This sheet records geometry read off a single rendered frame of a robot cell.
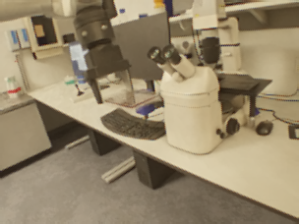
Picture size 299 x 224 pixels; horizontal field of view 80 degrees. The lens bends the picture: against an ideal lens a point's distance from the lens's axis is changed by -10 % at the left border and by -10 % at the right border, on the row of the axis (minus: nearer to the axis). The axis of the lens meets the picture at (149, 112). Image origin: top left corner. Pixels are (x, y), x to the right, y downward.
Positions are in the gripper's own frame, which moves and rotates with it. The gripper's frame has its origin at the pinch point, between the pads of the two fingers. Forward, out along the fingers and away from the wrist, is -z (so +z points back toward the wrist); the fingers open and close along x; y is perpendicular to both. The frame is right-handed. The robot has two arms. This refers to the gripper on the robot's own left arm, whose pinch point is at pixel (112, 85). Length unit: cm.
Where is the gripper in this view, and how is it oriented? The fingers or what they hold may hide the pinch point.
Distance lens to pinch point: 50.1
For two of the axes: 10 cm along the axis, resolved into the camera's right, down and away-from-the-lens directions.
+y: -6.4, 0.3, 7.7
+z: -2.9, -9.3, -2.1
